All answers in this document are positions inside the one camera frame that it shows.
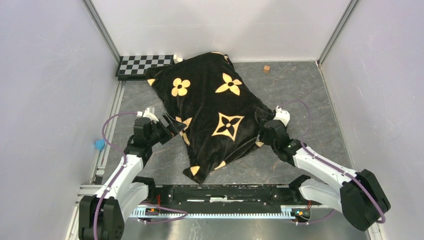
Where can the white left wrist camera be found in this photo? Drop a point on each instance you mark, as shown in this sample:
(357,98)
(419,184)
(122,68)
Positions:
(149,113)

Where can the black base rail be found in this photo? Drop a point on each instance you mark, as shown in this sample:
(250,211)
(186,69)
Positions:
(226,198)

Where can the small white block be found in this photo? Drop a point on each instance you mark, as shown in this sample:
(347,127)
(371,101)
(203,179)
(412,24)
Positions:
(177,59)

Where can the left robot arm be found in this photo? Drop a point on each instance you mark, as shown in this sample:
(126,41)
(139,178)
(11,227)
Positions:
(102,215)

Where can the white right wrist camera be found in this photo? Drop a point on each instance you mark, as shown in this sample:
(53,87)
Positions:
(282,115)

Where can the white toothed cable duct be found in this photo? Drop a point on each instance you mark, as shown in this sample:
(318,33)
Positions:
(284,213)

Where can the small wooden cube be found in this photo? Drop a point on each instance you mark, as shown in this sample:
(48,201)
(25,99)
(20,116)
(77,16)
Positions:
(266,69)

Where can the black pillowcase with yellow flowers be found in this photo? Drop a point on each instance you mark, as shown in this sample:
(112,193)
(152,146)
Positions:
(222,117)

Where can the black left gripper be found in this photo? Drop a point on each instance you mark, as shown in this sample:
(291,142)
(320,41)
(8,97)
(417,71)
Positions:
(173,128)

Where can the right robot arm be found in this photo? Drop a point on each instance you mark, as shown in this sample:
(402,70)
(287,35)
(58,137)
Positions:
(357,195)

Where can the blue clip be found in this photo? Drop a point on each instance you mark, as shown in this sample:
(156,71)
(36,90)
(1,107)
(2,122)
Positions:
(100,144)

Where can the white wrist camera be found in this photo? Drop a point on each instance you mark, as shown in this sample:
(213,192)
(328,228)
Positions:
(282,115)
(149,113)

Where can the black white checkerboard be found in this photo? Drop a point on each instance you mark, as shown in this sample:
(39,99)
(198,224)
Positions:
(133,67)

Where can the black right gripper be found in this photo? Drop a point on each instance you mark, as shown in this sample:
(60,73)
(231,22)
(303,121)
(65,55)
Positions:
(261,133)

